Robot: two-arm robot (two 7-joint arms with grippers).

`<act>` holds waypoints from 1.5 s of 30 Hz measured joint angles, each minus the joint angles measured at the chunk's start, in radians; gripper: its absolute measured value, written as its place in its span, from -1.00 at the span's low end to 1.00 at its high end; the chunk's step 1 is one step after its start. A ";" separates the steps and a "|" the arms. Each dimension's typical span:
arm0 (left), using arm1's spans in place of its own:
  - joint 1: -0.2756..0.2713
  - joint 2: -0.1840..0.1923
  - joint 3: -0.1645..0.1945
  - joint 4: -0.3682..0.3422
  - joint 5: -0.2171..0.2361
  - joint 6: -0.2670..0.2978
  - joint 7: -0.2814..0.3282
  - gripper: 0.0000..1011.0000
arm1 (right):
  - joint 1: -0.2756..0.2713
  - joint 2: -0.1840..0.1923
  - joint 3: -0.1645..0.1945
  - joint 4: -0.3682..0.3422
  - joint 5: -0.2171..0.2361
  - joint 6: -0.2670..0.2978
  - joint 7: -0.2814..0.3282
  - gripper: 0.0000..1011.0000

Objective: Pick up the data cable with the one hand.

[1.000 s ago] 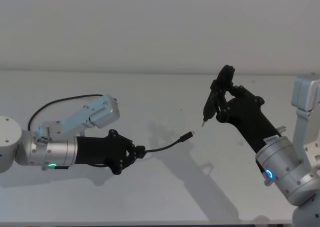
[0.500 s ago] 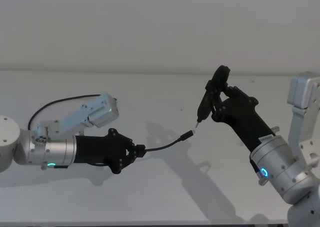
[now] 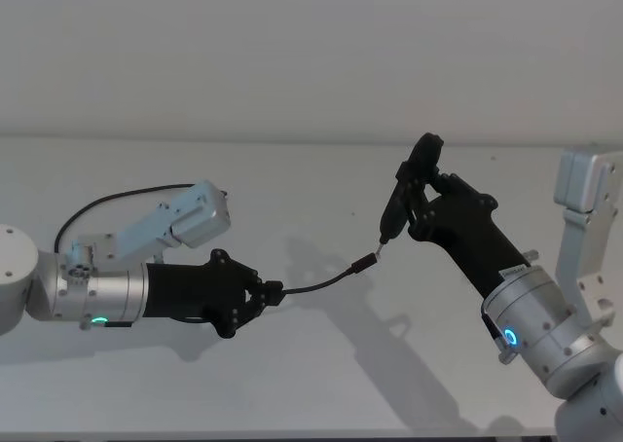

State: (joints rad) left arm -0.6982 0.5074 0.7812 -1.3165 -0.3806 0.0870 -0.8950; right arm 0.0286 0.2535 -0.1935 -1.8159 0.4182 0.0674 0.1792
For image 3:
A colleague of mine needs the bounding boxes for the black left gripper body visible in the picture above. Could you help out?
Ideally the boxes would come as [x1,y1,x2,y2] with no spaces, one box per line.
[146,248,260,340]

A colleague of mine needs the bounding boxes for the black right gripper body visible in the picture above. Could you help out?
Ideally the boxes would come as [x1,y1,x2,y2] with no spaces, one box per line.
[407,171,533,299]

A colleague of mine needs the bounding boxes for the black cable with plug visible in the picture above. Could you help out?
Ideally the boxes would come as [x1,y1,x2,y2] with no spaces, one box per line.
[280,245,384,298]

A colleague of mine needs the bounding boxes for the white table cloth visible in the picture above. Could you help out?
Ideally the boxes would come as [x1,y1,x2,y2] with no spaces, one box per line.
[0,132,623,436]

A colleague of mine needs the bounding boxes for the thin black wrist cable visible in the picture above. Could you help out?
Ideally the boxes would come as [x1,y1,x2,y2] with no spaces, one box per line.
[54,183,199,257]

